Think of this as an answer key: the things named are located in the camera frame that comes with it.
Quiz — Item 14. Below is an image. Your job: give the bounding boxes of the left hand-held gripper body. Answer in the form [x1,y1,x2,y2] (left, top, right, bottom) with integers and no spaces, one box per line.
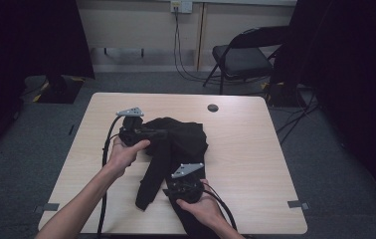
[115,107,151,147]

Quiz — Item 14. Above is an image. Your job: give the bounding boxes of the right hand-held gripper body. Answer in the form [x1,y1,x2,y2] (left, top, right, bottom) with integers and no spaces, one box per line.
[164,162,206,204]

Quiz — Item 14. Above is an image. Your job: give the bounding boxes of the black pants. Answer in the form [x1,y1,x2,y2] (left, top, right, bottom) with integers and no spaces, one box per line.
[134,117,224,239]

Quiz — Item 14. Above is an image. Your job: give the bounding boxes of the person's left hand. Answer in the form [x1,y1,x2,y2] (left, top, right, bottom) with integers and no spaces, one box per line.
[105,136,151,179]

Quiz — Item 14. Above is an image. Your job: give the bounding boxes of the person's right hand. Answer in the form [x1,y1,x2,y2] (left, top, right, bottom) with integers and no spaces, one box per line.
[175,178,226,231]

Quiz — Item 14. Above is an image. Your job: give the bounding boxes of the yellow floor tape strip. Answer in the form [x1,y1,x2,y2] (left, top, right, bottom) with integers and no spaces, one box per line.
[32,83,50,104]

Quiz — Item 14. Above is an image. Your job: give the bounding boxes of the black folding chair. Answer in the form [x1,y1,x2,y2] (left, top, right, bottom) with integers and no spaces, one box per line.
[203,25,289,96]

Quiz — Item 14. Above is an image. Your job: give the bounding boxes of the wide black curtain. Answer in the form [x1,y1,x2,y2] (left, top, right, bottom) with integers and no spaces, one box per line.
[0,0,95,167]

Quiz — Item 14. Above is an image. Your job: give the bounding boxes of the tall black curtain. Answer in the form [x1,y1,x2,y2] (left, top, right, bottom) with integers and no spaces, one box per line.
[272,0,376,210]

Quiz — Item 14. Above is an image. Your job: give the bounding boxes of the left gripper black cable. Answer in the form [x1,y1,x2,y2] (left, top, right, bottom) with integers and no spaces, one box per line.
[96,114,124,239]

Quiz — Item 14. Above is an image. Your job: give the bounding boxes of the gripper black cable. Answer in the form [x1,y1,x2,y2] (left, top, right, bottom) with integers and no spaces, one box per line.
[202,182,239,232]
[96,114,124,239]

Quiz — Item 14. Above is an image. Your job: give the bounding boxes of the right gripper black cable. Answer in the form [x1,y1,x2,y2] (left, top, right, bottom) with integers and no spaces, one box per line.
[202,182,239,232]

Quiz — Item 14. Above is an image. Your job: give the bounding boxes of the black stand base plate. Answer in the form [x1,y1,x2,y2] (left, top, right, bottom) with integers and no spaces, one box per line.
[36,74,85,105]

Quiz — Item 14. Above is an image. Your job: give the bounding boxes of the black wall outlet cable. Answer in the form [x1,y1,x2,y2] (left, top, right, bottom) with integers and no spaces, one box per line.
[173,11,222,84]

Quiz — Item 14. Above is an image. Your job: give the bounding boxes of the white wall outlet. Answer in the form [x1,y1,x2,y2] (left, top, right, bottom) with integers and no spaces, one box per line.
[170,0,194,14]

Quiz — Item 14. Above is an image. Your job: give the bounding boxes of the black stand base with cables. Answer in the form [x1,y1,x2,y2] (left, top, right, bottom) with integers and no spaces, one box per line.
[264,81,306,108]

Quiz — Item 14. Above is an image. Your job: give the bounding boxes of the black floor cables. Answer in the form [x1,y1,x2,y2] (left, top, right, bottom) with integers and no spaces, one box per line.
[275,83,321,145]

